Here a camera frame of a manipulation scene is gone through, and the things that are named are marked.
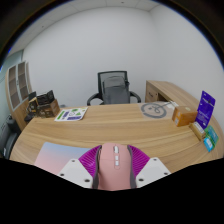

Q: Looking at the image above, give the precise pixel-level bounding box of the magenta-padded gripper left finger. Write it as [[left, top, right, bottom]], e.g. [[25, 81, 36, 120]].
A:
[[57, 144, 103, 190]]

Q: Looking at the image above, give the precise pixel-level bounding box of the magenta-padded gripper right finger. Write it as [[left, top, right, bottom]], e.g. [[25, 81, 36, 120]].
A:
[[126, 144, 172, 189]]

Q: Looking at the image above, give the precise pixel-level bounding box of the pink computer mouse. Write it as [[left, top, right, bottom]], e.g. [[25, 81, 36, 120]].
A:
[[96, 142, 134, 192]]

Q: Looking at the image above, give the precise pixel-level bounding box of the pink-blue gradient mouse pad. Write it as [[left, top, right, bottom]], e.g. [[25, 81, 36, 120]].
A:
[[34, 141, 92, 176]]

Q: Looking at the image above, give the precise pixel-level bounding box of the green and purple leaflet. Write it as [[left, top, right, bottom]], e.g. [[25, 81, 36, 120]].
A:
[[54, 106, 89, 122]]

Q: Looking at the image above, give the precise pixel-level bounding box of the small tan box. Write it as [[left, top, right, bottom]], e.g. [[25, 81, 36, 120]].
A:
[[188, 121, 207, 142]]

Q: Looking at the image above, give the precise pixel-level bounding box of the brown cardboard box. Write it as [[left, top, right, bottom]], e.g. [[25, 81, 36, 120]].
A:
[[171, 105, 198, 128]]

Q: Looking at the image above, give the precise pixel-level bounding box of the small blue box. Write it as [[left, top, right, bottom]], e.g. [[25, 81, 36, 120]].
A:
[[203, 136, 215, 153]]

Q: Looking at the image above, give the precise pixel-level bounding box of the green flat box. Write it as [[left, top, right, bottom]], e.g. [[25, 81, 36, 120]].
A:
[[203, 125, 220, 146]]

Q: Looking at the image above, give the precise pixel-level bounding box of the wooden side desk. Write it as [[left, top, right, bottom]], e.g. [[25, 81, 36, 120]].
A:
[[145, 79, 201, 109]]

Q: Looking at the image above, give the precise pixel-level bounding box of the dark office chair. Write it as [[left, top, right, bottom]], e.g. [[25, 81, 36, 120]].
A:
[[1, 114, 23, 159]]

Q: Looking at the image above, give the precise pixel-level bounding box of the purple standing card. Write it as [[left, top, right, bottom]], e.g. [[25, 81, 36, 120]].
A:
[[194, 90, 216, 130]]

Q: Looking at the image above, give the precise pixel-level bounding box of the black mesh office chair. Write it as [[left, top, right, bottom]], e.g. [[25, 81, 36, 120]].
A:
[[86, 70, 142, 107]]

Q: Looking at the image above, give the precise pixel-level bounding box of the wooden shelf unit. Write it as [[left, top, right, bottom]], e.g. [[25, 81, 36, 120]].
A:
[[4, 60, 33, 131]]

